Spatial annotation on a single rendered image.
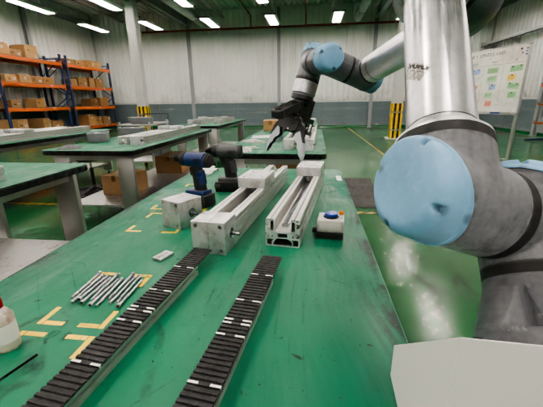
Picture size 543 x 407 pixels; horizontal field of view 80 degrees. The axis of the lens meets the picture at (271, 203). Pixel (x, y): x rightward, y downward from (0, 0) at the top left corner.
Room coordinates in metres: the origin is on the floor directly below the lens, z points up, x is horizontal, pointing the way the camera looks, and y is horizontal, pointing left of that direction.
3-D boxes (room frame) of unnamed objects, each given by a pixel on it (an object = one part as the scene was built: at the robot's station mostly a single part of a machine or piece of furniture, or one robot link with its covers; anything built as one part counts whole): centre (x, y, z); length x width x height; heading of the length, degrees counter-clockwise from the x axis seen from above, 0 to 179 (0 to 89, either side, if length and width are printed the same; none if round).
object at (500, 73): (5.71, -3.57, 0.97); 1.51 x 0.50 x 1.95; 13
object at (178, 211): (1.05, 0.30, 0.83); 0.11 x 0.10 x 0.10; 55
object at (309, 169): (1.49, -0.19, 0.87); 0.16 x 0.11 x 0.07; 166
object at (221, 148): (1.50, 0.23, 0.89); 0.20 x 0.08 x 0.22; 82
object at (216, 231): (0.86, 0.15, 0.83); 0.12 x 0.09 x 0.10; 76
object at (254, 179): (1.29, 0.06, 0.87); 0.16 x 0.11 x 0.07; 166
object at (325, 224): (0.94, -0.18, 0.81); 0.10 x 0.08 x 0.06; 76
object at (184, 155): (1.29, 0.33, 0.89); 0.20 x 0.08 x 0.22; 65
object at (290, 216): (1.24, -0.13, 0.82); 0.80 x 0.10 x 0.09; 166
